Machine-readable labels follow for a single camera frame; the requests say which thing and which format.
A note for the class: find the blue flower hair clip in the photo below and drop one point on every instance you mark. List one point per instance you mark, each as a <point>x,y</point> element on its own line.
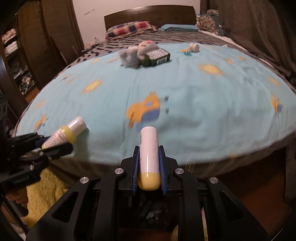
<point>188,53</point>

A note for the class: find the plaid red blue pillow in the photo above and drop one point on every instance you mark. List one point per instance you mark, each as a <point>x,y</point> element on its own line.
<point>130,29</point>

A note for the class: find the grey black patterned blanket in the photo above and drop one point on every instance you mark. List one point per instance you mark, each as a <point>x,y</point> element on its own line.
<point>166,38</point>

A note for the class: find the yellow fluffy rug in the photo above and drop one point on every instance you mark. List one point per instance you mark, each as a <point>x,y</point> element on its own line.
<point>43,195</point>

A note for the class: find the brown patterned cushion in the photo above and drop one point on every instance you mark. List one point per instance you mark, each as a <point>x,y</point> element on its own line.
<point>210,22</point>

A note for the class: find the brown curtain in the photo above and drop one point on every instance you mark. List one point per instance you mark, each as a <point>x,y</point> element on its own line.
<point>265,29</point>

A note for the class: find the dark wooden headboard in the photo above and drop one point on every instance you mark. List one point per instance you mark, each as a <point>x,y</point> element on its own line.
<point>156,15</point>

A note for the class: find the white tube yellow cap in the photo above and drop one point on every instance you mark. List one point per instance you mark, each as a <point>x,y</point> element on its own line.
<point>149,173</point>

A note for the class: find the grey plush doll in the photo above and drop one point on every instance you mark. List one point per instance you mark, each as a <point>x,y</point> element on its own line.
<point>134,55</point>

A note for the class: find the yellow white lotion bottle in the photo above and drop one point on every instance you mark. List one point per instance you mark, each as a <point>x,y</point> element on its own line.
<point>66,134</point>

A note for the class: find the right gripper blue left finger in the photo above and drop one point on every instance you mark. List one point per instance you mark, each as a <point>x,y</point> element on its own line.
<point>91,208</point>

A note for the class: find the light blue pillow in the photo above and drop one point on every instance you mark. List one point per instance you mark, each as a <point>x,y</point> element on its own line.
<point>177,28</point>

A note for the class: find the dark green card box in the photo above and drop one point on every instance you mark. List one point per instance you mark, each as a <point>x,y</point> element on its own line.
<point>156,57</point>

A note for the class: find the dark wooden wardrobe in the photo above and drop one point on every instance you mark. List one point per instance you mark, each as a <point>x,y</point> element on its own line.
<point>48,39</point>

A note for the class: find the light blue cartoon sheet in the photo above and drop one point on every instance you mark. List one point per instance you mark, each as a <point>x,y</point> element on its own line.
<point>211,105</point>

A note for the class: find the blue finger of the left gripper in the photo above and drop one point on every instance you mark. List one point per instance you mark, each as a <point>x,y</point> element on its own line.
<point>54,153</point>
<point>28,141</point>

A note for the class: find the person's left hand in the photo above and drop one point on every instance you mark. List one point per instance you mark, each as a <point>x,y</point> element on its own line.
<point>19,196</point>

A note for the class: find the small white jar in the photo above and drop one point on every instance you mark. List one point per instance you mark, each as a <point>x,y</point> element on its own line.
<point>194,48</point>

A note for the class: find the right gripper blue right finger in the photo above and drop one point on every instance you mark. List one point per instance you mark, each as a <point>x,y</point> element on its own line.
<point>208,210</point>

